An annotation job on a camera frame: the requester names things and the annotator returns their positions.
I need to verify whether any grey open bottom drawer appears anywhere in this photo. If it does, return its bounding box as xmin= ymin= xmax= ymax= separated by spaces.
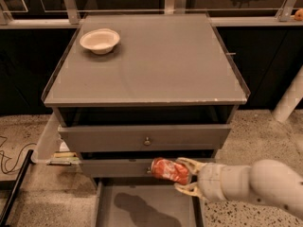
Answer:
xmin=92 ymin=178 xmax=206 ymax=227

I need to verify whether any orange fruit on ledge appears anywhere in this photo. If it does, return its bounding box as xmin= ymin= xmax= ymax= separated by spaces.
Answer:
xmin=294 ymin=9 xmax=303 ymax=21

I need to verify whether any grey middle drawer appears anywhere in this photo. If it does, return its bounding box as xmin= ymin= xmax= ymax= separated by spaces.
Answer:
xmin=80 ymin=159 xmax=152 ymax=178

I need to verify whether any red coke can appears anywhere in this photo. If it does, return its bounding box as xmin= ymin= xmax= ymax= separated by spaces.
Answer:
xmin=151 ymin=158 xmax=190 ymax=185

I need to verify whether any white pole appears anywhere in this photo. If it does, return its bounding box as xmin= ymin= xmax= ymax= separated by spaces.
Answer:
xmin=273 ymin=65 xmax=303 ymax=122

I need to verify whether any grey top drawer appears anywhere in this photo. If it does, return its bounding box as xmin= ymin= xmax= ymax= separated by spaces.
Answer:
xmin=58 ymin=125 xmax=230 ymax=152

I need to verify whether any black metal bar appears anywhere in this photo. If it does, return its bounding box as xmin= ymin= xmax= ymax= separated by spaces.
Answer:
xmin=0 ymin=149 xmax=34 ymax=227

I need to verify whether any grey drawer cabinet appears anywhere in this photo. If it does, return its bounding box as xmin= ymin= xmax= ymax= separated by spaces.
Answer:
xmin=41 ymin=12 xmax=252 ymax=227

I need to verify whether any black cable on floor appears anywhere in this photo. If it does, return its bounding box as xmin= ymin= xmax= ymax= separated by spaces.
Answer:
xmin=0 ymin=135 xmax=38 ymax=175

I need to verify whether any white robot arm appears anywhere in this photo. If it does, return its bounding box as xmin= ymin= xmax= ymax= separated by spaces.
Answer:
xmin=174 ymin=158 xmax=303 ymax=219

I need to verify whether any white paper bowl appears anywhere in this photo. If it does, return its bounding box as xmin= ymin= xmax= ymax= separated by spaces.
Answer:
xmin=80 ymin=28 xmax=120 ymax=55

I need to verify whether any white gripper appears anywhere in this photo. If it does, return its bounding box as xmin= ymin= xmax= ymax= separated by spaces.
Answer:
xmin=174 ymin=157 xmax=226 ymax=202

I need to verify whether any metal railing frame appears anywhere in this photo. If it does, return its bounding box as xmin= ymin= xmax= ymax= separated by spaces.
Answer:
xmin=1 ymin=0 xmax=302 ymax=29

